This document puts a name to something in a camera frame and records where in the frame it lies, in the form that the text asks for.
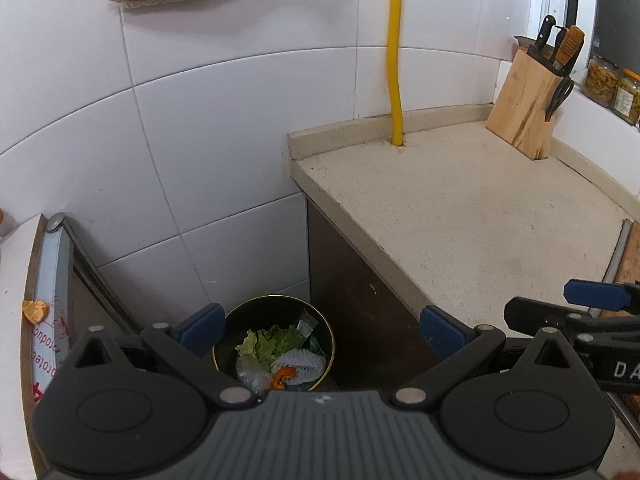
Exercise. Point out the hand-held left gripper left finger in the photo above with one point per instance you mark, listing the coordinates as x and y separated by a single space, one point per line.
202 327

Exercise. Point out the wooden knife block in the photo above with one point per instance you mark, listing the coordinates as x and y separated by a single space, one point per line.
522 105

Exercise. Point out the dark brown base cabinet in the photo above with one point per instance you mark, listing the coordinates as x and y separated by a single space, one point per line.
360 300

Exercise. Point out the black round trash bin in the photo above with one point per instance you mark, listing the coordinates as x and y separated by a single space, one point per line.
240 315

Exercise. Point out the wooden cutting board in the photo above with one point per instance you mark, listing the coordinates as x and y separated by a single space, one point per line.
631 260

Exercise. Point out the yellow lidded pickle jar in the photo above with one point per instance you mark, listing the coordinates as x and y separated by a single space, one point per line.
627 100

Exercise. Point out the orange peel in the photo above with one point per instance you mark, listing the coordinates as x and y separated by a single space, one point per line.
36 311
285 372

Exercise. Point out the yellow pipe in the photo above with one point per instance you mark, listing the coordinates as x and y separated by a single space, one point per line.
395 60

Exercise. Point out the black kitchen scissors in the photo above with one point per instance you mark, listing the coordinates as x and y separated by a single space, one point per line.
562 92

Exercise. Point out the clear plastic bag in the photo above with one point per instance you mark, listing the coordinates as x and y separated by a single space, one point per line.
250 375

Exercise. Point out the napa cabbage leaves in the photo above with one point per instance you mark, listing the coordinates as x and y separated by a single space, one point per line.
270 342

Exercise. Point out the white foam fruit net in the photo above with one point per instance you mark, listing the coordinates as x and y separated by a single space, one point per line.
307 367

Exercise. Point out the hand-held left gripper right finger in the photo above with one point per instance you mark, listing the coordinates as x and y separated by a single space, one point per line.
442 330

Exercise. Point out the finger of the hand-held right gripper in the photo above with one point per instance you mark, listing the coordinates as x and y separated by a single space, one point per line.
530 312
595 294

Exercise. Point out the large glass pickle jar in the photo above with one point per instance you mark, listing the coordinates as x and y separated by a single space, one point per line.
600 82

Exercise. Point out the white appliance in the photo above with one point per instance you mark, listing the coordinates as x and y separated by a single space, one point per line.
12 310

